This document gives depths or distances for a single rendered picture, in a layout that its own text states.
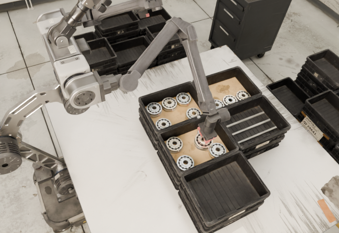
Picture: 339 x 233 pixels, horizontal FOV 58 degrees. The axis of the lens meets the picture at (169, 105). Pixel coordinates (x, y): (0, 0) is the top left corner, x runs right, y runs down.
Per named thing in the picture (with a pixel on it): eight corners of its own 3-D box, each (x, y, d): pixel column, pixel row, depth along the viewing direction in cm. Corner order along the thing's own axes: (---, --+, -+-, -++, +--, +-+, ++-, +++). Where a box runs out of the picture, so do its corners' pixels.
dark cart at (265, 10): (227, 72, 354) (248, 3, 284) (206, 48, 378) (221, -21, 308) (267, 58, 375) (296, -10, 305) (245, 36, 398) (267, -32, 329)
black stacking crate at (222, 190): (204, 233, 160) (208, 226, 151) (178, 184, 176) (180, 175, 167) (264, 202, 173) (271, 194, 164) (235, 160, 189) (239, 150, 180)
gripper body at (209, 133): (208, 122, 167) (210, 114, 161) (217, 137, 162) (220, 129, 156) (197, 125, 165) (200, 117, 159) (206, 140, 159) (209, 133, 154)
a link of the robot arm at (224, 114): (199, 103, 158) (207, 104, 150) (218, 97, 162) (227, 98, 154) (205, 125, 160) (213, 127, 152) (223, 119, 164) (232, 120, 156)
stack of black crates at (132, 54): (120, 90, 306) (118, 65, 280) (109, 70, 322) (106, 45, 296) (156, 78, 320) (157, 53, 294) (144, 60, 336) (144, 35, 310)
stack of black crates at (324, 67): (337, 106, 314) (361, 75, 279) (316, 116, 303) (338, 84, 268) (308, 80, 335) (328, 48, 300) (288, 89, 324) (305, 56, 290)
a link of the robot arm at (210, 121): (204, 114, 153) (210, 122, 150) (216, 110, 156) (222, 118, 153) (202, 122, 159) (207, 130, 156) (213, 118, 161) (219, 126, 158)
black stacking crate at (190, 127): (177, 184, 176) (179, 175, 168) (156, 143, 192) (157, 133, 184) (235, 159, 189) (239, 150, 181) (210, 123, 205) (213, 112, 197)
